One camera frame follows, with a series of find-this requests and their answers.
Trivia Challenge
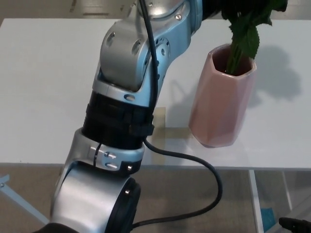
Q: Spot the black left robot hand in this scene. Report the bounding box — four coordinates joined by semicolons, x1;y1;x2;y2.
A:
201;0;289;19

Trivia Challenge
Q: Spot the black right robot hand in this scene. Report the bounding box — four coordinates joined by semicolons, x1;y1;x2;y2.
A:
278;217;311;233

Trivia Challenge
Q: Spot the pink artificial rose bouquet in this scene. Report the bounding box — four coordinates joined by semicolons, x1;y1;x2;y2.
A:
221;0;273;75

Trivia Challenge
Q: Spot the pink faceted ceramic vase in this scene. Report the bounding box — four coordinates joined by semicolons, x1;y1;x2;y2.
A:
188;43;258;148

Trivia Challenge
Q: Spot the blue floor tape patch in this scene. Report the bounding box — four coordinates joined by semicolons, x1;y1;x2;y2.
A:
261;207;276;233

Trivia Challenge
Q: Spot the thin white table leg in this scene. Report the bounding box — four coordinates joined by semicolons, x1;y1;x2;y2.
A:
282;169;294;210

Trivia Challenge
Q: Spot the beige horizontal tape strip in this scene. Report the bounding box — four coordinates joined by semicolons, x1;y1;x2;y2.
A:
150;127;194;139

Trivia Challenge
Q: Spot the light blue metal bar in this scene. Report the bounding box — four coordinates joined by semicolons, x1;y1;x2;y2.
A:
0;173;51;225

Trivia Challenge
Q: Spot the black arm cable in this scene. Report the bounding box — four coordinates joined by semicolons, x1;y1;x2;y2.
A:
131;0;224;229

